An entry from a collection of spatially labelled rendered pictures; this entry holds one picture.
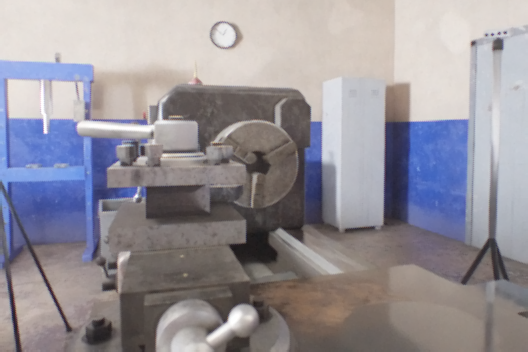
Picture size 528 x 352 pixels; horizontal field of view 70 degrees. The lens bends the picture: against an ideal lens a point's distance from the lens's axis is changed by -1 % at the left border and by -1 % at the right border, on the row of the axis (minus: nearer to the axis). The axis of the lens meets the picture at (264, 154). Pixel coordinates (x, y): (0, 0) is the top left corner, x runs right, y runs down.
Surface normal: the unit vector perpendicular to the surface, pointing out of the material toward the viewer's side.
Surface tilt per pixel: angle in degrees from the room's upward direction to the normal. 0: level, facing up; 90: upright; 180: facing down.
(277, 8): 90
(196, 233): 90
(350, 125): 90
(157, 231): 90
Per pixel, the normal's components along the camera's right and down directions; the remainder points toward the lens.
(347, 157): 0.30, 0.05
